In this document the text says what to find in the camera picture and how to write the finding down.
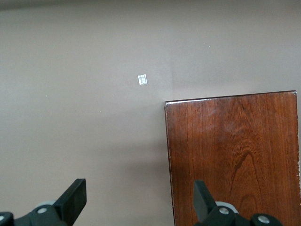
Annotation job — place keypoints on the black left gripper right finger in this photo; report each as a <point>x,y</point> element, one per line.
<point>203,200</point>

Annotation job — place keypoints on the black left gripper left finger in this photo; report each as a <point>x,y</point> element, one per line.
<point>70,200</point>

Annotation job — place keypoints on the dark brown wooden cabinet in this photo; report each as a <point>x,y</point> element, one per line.
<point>235,146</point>

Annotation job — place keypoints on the small square tape piece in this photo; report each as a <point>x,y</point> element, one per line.
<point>142,79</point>

